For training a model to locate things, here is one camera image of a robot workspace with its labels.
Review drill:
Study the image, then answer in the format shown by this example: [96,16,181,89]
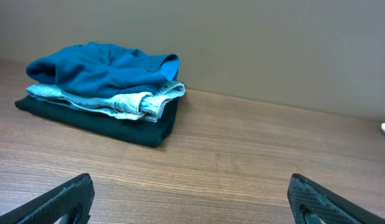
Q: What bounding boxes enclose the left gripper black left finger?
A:
[0,173,95,224]

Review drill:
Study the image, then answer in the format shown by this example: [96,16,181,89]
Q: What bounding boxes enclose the dark blue t-shirt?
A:
[26,42,180,98]

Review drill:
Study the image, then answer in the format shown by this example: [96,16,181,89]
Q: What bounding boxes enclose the folded light blue jeans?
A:
[26,81,186,123]

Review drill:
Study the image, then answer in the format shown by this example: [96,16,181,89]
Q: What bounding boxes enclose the folded black garment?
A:
[14,96,178,147]

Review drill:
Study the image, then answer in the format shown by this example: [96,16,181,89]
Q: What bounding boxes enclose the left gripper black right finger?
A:
[287,174,385,224]

